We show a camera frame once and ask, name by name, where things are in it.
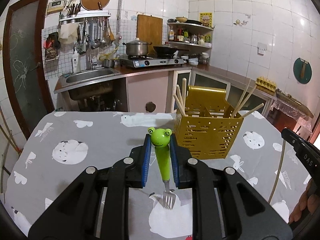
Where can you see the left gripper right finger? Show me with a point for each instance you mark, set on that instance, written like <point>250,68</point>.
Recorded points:
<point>225,205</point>

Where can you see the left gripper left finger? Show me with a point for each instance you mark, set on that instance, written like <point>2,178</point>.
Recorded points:
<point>74,213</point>

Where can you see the wooden chopstick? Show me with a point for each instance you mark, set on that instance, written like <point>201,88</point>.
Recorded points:
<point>241,99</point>
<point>178,103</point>
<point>246,98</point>
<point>253,110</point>
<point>184,93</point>
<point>179,96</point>

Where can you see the green frog handle fork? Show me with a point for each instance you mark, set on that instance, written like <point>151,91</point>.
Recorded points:
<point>160,139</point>

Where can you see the person right hand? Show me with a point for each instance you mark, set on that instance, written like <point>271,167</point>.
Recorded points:
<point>310,202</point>

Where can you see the plastic covered side table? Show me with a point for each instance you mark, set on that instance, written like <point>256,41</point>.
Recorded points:
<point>287,112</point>

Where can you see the grey animal print tablecloth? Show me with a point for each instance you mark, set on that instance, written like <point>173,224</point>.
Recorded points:
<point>63,144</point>

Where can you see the yellow perforated utensil holder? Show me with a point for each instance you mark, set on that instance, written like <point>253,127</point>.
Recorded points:
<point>208,127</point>

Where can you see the yellow egg tray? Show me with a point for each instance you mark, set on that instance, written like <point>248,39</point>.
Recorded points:
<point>266,85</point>

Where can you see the steel sink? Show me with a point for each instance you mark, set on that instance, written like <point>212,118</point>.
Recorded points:
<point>89,83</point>

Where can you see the faucet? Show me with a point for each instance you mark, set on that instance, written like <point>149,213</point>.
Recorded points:
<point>91,62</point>

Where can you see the gas stove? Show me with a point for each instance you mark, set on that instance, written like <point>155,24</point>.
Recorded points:
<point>148,62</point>

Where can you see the steel cooking pot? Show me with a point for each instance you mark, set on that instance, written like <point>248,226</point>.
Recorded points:
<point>137,48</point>

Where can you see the black wok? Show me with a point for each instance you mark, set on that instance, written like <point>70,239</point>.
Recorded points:
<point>165,50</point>

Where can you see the hanging utensil rack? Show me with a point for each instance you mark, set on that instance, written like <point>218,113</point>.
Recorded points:
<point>74,28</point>

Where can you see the wooden cutting board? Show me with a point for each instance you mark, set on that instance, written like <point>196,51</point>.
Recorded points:
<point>150,29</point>

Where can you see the green round wall board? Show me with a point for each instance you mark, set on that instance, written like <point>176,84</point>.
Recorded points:
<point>302,71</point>

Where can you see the white wall socket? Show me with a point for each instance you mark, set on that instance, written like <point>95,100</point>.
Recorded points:
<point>261,48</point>

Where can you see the brown frame glass door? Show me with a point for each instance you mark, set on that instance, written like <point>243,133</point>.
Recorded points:
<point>27,87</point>

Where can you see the corner wall shelf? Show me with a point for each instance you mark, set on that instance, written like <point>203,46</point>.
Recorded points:
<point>185,32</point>

